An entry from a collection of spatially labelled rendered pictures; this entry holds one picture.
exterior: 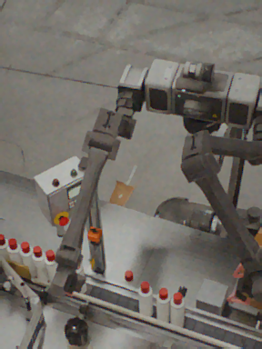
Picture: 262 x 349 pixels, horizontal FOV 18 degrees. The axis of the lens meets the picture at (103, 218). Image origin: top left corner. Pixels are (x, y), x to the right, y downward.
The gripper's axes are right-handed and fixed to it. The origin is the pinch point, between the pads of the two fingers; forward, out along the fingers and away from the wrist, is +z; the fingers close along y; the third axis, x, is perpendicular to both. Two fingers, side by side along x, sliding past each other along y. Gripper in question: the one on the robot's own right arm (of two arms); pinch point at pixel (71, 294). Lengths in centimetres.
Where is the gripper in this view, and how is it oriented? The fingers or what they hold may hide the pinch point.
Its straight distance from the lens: 281.4
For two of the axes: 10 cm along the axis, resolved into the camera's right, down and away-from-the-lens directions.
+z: 0.5, 5.9, 8.1
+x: 3.8, -7.6, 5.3
